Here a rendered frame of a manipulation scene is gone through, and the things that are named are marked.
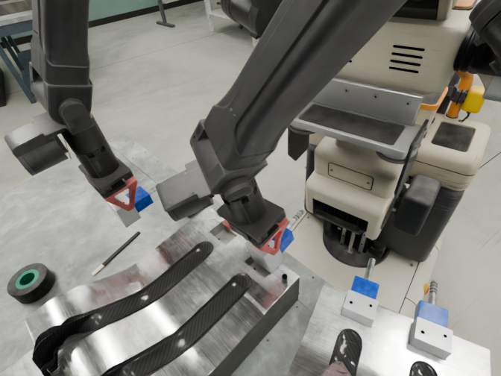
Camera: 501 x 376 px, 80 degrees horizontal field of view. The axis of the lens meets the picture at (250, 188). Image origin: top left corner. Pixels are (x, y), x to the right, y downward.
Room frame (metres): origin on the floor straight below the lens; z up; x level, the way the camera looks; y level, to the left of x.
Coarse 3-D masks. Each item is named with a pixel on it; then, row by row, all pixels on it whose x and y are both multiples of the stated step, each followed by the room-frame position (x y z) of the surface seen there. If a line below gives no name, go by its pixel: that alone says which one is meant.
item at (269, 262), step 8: (296, 216) 0.37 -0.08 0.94; (288, 224) 0.36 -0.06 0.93; (288, 232) 0.33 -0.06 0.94; (272, 240) 0.31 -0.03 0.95; (288, 240) 0.32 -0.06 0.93; (248, 248) 0.31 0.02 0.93; (256, 248) 0.30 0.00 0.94; (280, 248) 0.31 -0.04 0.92; (256, 256) 0.30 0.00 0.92; (264, 256) 0.29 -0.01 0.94; (272, 256) 0.29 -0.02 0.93; (280, 256) 0.30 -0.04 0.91; (264, 264) 0.29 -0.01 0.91; (272, 264) 0.29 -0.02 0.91; (272, 272) 0.28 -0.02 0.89
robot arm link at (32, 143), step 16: (64, 112) 0.39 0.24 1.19; (80, 112) 0.41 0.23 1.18; (16, 128) 0.41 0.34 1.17; (32, 128) 0.41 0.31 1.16; (48, 128) 0.41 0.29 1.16; (64, 128) 0.41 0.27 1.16; (80, 128) 0.41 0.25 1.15; (16, 144) 0.38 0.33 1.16; (32, 144) 0.39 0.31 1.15; (48, 144) 0.40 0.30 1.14; (32, 160) 0.38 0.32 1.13; (48, 160) 0.39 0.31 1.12
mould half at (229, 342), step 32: (192, 224) 0.42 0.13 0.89; (160, 256) 0.35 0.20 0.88; (224, 256) 0.33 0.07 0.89; (96, 288) 0.28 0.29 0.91; (128, 288) 0.29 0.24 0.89; (192, 288) 0.28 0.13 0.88; (256, 288) 0.26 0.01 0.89; (288, 288) 0.25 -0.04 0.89; (32, 320) 0.23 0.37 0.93; (64, 320) 0.22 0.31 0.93; (128, 320) 0.22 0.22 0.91; (160, 320) 0.22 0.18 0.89; (224, 320) 0.21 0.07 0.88; (256, 320) 0.20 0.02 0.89; (32, 352) 0.21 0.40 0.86; (96, 352) 0.17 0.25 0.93; (128, 352) 0.17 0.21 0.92; (192, 352) 0.17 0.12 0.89; (224, 352) 0.16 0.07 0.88
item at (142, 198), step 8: (128, 192) 0.49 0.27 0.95; (136, 192) 0.48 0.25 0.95; (144, 192) 0.48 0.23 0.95; (152, 192) 0.49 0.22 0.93; (120, 200) 0.45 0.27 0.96; (128, 200) 0.45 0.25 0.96; (136, 200) 0.46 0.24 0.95; (144, 200) 0.46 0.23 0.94; (152, 200) 0.47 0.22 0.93; (112, 208) 0.44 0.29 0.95; (120, 208) 0.43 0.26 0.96; (136, 208) 0.45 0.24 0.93; (144, 208) 0.46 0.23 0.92; (120, 216) 0.42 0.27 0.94; (128, 216) 0.43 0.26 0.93; (136, 216) 0.44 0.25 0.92; (128, 224) 0.43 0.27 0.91
